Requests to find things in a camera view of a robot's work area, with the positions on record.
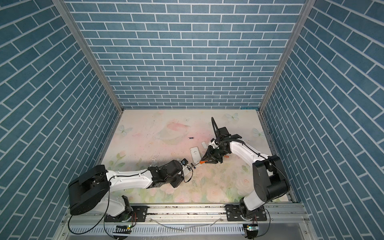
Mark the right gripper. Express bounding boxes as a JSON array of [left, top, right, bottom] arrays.
[[201, 145, 229, 164]]

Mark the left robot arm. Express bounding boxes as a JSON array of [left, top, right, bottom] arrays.
[[68, 159, 188, 217]]

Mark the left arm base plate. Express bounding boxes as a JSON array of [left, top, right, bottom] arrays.
[[105, 206, 148, 223]]

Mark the aluminium mounting rail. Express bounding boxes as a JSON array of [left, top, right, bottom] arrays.
[[61, 203, 313, 225]]

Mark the white ribbed cable duct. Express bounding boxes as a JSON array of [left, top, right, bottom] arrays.
[[86, 224, 245, 237]]

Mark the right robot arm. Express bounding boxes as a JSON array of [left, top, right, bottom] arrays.
[[200, 122, 290, 219]]

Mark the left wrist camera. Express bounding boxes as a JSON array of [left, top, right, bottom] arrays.
[[181, 159, 189, 166]]

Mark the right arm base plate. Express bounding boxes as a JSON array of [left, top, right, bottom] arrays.
[[224, 204, 267, 222]]

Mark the orange handled screwdriver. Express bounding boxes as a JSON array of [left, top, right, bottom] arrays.
[[191, 161, 205, 169]]

